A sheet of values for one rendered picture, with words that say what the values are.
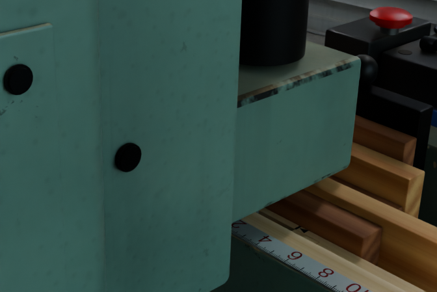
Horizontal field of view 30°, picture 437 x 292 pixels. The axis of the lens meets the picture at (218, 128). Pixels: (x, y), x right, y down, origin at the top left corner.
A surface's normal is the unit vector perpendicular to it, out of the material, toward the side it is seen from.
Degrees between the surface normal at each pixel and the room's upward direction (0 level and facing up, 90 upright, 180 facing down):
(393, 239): 90
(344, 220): 0
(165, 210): 90
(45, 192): 90
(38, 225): 90
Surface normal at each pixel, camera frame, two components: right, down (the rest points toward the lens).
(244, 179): 0.69, 0.32
